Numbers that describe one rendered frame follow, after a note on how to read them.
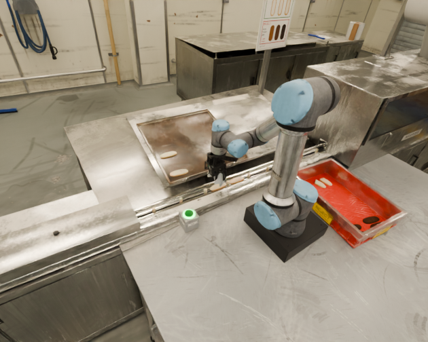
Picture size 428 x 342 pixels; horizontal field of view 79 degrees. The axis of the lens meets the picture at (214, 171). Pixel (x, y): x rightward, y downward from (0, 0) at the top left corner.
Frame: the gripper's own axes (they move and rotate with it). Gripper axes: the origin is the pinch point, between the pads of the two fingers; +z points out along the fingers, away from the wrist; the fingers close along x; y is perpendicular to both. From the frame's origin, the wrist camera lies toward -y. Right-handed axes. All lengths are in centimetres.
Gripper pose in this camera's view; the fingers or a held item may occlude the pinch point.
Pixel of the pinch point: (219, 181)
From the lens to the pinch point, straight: 135.4
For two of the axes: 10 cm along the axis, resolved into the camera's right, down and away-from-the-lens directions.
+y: -8.3, 3.2, -4.6
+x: 5.6, 5.6, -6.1
